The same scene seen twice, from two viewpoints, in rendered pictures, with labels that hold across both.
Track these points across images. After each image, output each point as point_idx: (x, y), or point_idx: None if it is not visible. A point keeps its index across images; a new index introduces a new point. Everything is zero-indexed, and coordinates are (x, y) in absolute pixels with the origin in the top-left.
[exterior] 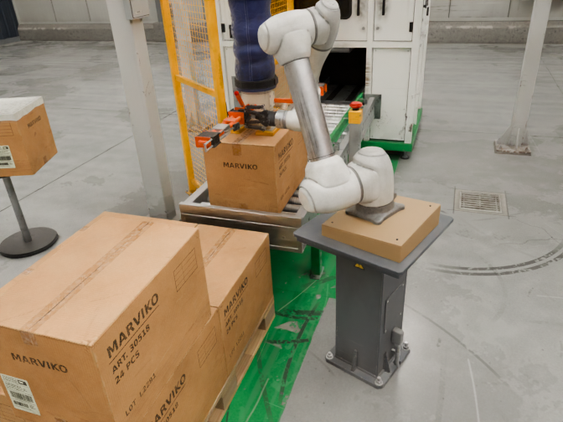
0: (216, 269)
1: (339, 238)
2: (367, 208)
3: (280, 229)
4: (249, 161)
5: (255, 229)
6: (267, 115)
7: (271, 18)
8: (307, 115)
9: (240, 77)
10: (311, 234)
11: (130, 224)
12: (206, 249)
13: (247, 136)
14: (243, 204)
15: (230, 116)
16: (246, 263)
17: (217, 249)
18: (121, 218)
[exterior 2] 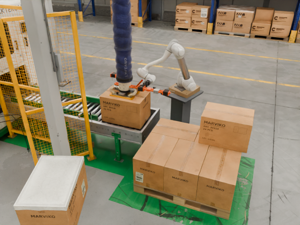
0: (181, 127)
1: (190, 95)
2: None
3: (157, 116)
4: (147, 101)
5: (153, 122)
6: (147, 82)
7: (181, 47)
8: (187, 67)
9: (129, 77)
10: (186, 99)
11: (206, 111)
12: (169, 129)
13: (138, 95)
14: (145, 118)
15: (144, 88)
16: (178, 121)
17: (170, 127)
18: (141, 152)
